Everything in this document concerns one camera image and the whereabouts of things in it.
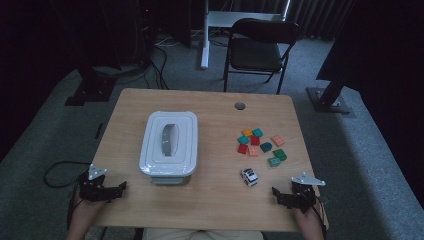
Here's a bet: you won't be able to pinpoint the black metal stand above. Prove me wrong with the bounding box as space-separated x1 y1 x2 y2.
306 66 352 116
64 49 118 107

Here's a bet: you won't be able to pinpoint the dark curtain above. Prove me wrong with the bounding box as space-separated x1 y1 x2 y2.
286 0 356 41

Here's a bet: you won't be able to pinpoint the black floor cable bundle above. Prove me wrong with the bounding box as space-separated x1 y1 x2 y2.
94 44 169 91

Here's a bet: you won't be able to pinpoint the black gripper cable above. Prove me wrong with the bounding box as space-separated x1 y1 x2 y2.
311 194 330 239
43 160 93 231

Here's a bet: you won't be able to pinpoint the person's left hand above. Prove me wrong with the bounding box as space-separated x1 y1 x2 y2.
73 196 109 223

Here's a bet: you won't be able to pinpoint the person's beige trousers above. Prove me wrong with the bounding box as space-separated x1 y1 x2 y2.
143 227 265 240

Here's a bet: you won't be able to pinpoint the person's right hand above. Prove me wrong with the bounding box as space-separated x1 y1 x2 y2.
293 206 323 231

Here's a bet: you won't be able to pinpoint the white floor cable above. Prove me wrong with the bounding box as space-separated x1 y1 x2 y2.
155 34 183 47

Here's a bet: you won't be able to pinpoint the black computer tower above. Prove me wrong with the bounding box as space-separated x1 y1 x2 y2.
131 0 158 64

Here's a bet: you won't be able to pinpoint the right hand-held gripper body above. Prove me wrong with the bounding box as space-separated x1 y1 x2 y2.
290 172 327 214

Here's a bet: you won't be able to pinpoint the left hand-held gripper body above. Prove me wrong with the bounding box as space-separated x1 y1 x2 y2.
78 163 111 203

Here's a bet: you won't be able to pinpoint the clear grey storage box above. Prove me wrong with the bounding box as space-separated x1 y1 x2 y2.
149 172 194 186

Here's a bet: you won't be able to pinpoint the black folding chair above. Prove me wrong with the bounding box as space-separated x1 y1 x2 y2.
222 18 301 95

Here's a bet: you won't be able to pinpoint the white box lid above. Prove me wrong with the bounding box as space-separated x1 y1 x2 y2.
138 110 200 178

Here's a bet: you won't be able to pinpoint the black and white toy car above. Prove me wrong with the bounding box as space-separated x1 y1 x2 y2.
240 167 260 188

